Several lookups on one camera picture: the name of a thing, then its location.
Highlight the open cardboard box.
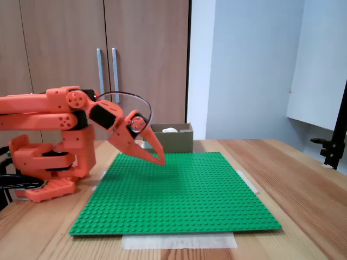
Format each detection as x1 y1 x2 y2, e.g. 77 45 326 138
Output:
140 122 194 154

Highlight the green studded baseplate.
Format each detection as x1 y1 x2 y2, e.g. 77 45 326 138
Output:
68 152 283 237

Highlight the brown wooden cabinet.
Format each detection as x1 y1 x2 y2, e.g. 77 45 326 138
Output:
0 0 190 141

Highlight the black table clamp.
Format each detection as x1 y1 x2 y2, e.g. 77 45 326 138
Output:
0 174 47 190

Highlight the grey metal cabinet handle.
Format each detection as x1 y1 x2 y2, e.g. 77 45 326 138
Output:
112 48 120 103
97 48 106 95

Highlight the black power cable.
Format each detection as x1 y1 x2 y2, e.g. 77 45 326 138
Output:
0 146 14 212

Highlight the black camera stand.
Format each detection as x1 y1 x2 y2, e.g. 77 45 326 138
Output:
310 80 347 171

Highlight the white wall panel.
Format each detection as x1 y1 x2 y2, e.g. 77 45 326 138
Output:
286 0 347 132

